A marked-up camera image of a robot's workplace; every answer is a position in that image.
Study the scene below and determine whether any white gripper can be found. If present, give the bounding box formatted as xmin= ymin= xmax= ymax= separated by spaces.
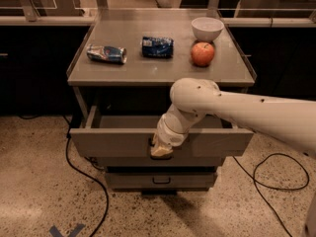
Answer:
xmin=151 ymin=115 xmax=188 ymax=157

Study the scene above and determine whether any grey top drawer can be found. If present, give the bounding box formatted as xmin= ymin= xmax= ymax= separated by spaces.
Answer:
xmin=70 ymin=106 xmax=253 ymax=158

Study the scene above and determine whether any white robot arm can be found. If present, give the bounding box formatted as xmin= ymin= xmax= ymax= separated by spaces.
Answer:
xmin=151 ymin=78 xmax=316 ymax=158

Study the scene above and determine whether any grey bottom drawer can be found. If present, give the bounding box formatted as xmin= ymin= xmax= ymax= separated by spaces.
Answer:
xmin=106 ymin=172 xmax=217 ymax=190

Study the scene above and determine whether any grey drawer cabinet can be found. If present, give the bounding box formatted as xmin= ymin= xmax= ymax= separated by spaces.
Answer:
xmin=66 ymin=8 xmax=258 ymax=196

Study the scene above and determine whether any blue chip bag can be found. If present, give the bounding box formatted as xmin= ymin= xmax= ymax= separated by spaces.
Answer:
xmin=141 ymin=37 xmax=174 ymax=58

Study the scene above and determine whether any crushed silver blue can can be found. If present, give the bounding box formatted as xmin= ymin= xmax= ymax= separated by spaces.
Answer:
xmin=86 ymin=44 xmax=127 ymax=64

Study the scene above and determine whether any red apple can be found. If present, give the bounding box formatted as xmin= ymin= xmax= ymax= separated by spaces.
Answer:
xmin=191 ymin=42 xmax=215 ymax=66

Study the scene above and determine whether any white bowl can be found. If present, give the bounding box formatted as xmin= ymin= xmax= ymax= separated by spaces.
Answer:
xmin=192 ymin=17 xmax=224 ymax=42

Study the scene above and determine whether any blue tape cross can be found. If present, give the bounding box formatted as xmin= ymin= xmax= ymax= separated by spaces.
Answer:
xmin=48 ymin=223 xmax=86 ymax=237

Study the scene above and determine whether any black cable on left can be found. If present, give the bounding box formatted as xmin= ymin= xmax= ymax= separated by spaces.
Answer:
xmin=17 ymin=113 xmax=111 ymax=237

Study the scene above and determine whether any black cable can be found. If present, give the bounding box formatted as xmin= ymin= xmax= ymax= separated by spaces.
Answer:
xmin=17 ymin=113 xmax=111 ymax=237
xmin=231 ymin=152 xmax=310 ymax=237

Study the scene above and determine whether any black cable on right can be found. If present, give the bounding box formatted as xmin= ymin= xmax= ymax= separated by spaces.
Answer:
xmin=231 ymin=152 xmax=310 ymax=237

